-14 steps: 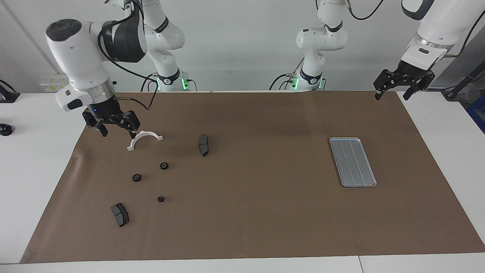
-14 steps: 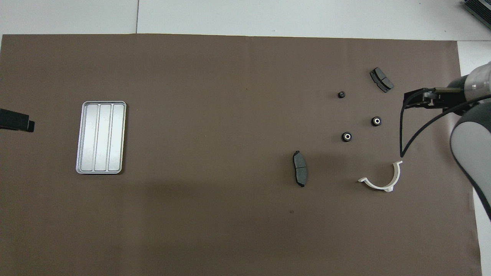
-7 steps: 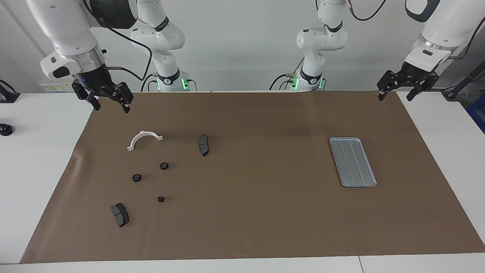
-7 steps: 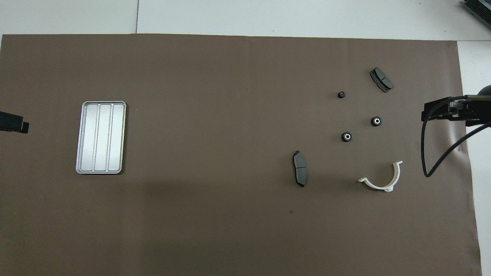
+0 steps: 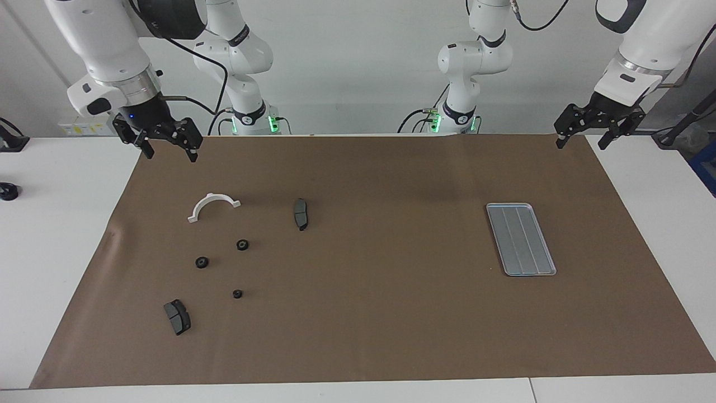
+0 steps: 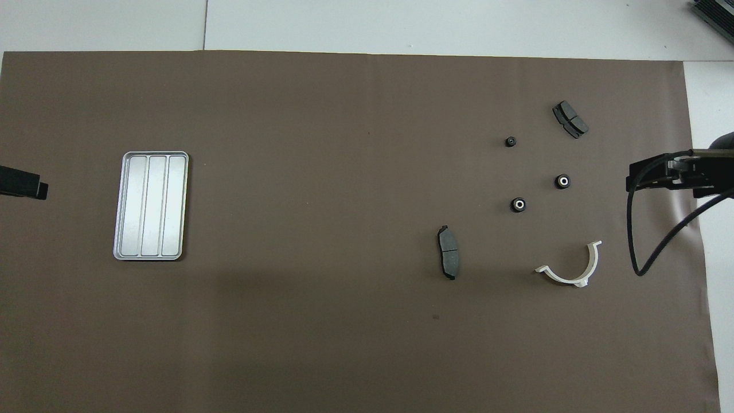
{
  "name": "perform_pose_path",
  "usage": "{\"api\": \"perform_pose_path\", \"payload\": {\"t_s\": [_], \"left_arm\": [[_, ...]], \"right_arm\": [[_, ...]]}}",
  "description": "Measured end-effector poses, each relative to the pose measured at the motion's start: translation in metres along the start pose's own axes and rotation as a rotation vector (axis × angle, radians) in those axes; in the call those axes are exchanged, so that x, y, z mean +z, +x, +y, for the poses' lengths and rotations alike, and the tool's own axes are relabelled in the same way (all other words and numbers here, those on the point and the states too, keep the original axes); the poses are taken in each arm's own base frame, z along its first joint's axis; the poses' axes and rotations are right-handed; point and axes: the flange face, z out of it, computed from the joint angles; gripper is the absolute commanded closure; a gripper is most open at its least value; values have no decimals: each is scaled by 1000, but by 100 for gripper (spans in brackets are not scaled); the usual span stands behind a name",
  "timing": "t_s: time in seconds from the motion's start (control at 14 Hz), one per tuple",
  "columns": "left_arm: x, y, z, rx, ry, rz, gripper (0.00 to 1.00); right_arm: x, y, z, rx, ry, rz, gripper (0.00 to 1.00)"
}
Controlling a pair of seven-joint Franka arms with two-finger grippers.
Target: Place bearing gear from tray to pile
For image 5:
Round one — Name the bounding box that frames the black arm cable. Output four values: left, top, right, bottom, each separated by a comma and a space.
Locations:
512, 0, 716, 90
126, 0, 231, 136

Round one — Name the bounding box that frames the blue box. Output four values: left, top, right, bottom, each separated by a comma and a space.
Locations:
689, 140, 716, 196

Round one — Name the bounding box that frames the white wall socket box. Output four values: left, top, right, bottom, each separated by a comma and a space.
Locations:
59, 108, 115, 137

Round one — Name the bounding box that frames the white half-ring pipe clamp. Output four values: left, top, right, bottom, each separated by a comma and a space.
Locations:
187, 193, 242, 224

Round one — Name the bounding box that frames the brown table mat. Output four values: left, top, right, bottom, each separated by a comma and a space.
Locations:
29, 133, 716, 390

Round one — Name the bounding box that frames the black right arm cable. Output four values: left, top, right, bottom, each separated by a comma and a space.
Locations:
126, 0, 231, 136

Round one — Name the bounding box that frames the black base power cable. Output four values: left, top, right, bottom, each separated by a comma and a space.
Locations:
397, 84, 449, 134

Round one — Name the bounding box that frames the black clamp mount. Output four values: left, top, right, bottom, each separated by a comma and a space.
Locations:
0, 118, 30, 153

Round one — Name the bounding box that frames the black tripod leg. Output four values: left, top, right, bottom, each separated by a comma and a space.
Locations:
652, 92, 716, 149

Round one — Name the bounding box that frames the silver ribbed metal tray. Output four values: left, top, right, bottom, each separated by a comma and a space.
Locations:
486, 203, 557, 277

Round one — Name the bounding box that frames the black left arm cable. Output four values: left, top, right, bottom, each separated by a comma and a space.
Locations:
512, 0, 716, 90

